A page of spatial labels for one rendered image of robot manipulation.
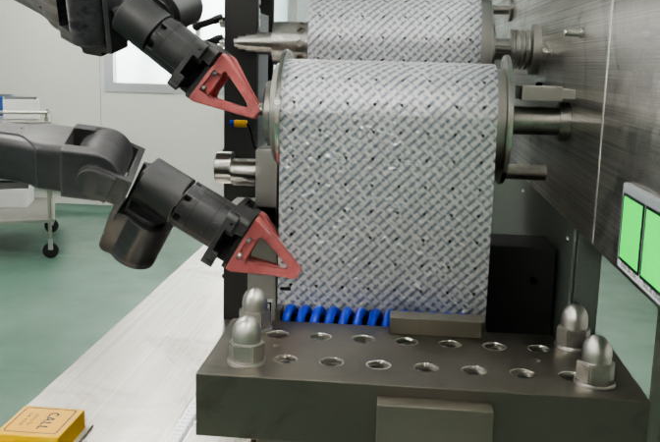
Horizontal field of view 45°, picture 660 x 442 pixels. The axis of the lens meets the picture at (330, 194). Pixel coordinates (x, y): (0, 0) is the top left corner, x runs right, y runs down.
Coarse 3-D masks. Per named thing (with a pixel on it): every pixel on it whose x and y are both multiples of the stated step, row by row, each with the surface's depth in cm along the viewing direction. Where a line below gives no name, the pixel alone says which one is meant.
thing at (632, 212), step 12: (624, 204) 64; (636, 204) 61; (624, 216) 64; (636, 216) 60; (624, 228) 64; (636, 228) 60; (624, 240) 64; (636, 240) 60; (624, 252) 63; (636, 252) 60; (636, 264) 60
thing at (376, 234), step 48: (288, 192) 88; (336, 192) 88; (384, 192) 87; (432, 192) 87; (480, 192) 86; (288, 240) 89; (336, 240) 89; (384, 240) 88; (432, 240) 88; (480, 240) 87; (336, 288) 90; (384, 288) 89; (432, 288) 88; (480, 288) 88
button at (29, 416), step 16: (16, 416) 86; (32, 416) 86; (48, 416) 86; (64, 416) 86; (80, 416) 87; (0, 432) 82; (16, 432) 82; (32, 432) 82; (48, 432) 82; (64, 432) 83; (80, 432) 87
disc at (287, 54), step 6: (282, 54) 89; (288, 54) 91; (282, 60) 88; (282, 66) 88; (282, 72) 87; (282, 78) 87; (276, 84) 86; (276, 90) 86; (276, 96) 86; (276, 102) 86; (276, 108) 86; (276, 114) 86; (276, 120) 86; (276, 126) 86; (276, 132) 86; (276, 138) 87; (276, 144) 87; (276, 150) 88; (276, 156) 88
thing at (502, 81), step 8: (504, 72) 88; (272, 80) 88; (504, 80) 87; (272, 88) 88; (504, 88) 86; (272, 96) 88; (504, 96) 86; (272, 104) 88; (504, 104) 85; (272, 112) 88; (504, 112) 85; (272, 120) 88; (504, 120) 85; (272, 128) 88; (504, 128) 86; (272, 136) 88; (504, 136) 86; (272, 144) 89; (496, 144) 86; (504, 144) 86; (272, 152) 90; (496, 152) 87; (496, 160) 88; (496, 168) 90
